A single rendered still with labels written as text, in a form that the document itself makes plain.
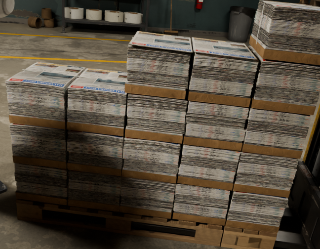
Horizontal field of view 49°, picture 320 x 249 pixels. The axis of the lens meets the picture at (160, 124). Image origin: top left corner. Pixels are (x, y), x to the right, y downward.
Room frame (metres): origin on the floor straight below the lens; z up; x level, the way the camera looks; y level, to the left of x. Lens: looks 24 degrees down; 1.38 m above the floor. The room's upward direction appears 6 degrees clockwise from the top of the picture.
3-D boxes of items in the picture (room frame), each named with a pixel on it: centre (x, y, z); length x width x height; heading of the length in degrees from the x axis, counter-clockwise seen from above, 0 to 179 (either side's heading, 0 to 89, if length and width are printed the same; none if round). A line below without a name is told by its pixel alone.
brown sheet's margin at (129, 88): (1.74, 0.04, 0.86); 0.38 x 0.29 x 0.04; 179
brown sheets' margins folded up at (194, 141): (1.74, 0.16, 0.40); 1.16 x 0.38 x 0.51; 88
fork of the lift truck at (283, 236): (1.61, -0.38, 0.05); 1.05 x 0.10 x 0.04; 88
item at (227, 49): (1.72, -0.25, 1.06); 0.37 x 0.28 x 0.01; 179
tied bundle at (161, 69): (1.74, 0.03, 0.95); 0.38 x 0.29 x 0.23; 179
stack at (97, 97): (1.74, 0.16, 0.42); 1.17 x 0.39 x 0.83; 88
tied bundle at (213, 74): (1.73, -0.26, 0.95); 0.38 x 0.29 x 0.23; 179
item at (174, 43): (1.72, 0.03, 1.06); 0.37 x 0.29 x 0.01; 179
